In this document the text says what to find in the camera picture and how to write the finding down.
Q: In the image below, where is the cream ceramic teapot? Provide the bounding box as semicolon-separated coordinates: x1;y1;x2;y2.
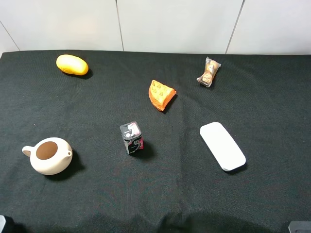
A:
22;137;73;175

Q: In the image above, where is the orange waffle slice toy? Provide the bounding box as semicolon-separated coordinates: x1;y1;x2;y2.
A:
148;80;176;111

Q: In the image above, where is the black red gum box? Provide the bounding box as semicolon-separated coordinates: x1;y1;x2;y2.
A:
120;121;144;154

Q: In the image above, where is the wrapped cookie packet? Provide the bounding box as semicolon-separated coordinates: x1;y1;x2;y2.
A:
197;57;221;88

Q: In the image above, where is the black tablecloth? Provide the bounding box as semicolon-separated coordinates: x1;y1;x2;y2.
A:
0;50;311;233

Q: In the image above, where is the white oblong case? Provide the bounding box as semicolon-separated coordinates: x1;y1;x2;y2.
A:
200;122;246;172

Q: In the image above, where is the yellow mango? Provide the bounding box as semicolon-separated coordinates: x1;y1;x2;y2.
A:
56;54;89;76

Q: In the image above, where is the grey device bottom right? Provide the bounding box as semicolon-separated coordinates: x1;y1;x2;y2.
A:
288;221;311;233

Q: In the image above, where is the grey device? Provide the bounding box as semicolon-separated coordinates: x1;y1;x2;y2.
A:
288;221;311;233
0;215;6;233

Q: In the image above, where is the grey device bottom left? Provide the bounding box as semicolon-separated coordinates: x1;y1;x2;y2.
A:
0;215;6;233

